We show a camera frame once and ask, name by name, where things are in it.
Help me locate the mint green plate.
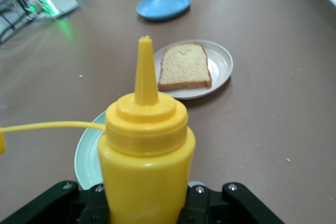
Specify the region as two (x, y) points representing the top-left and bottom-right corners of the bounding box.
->
(74, 110), (109, 191)

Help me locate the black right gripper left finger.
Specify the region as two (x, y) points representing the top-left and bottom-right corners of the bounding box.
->
(0, 180), (111, 224)

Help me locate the brown toasted bread slice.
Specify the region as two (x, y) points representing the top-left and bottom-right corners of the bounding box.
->
(157, 43), (213, 91)

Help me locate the blue plate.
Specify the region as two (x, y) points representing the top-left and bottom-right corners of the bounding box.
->
(136, 0), (193, 22)

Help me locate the beige plate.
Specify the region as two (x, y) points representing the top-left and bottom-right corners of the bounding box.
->
(153, 39), (234, 101)

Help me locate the yellow mustard squeeze bottle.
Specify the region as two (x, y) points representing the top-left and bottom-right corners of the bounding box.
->
(0, 36), (196, 224)

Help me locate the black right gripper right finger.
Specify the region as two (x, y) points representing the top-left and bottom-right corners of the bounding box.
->
(181, 182), (286, 224)

